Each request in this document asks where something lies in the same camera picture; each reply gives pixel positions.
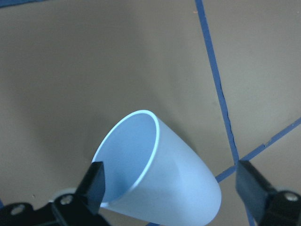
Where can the light blue plastic cup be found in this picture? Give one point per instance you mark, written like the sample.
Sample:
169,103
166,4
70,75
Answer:
151,174

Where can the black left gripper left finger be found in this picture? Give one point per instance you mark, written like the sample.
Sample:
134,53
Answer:
81,207

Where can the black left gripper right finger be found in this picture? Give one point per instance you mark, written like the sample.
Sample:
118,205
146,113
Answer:
267,205

